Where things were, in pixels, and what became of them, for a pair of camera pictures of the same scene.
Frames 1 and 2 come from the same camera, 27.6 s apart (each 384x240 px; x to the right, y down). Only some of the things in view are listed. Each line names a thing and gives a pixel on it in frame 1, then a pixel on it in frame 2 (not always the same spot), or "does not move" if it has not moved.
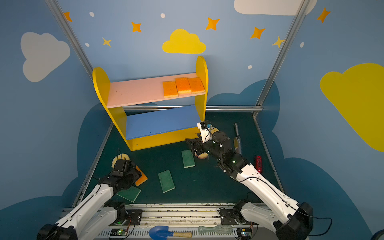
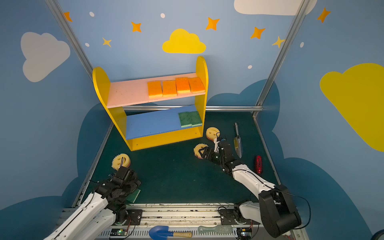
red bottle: x=259 y=165 does not move
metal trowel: x=237 y=141 does not move
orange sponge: x=142 y=179 -> x=154 y=89
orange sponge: x=183 y=85 does not move
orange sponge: x=196 y=86 does not move
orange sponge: x=170 y=89 does not move
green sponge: x=188 y=158 -> x=185 y=119
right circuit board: x=245 y=233 does not move
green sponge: x=166 y=181 -> x=196 y=120
